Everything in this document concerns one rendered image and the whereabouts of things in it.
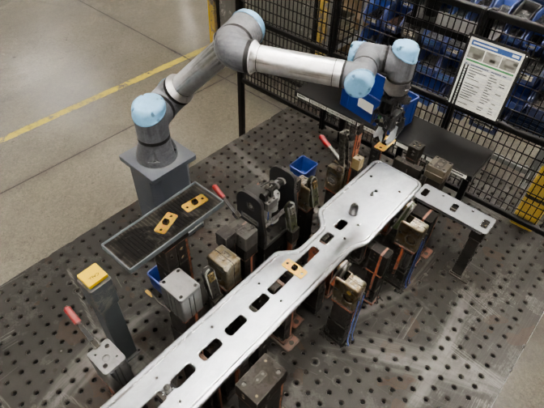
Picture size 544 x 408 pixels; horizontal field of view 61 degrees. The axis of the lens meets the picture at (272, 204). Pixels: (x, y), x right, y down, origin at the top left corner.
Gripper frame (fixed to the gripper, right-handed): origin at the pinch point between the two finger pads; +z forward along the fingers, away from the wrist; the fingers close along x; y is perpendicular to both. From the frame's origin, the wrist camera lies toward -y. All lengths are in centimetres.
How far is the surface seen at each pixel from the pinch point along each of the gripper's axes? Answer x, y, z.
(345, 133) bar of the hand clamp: -16.0, -0.3, 6.2
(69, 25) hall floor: -416, -97, 129
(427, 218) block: 21.1, -5.6, 28.8
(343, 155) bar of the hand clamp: -14.0, 1.6, 14.2
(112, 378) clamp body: -13, 108, 23
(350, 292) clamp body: 19, 43, 24
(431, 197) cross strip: 17.6, -14.6, 26.9
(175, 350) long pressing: -7, 91, 25
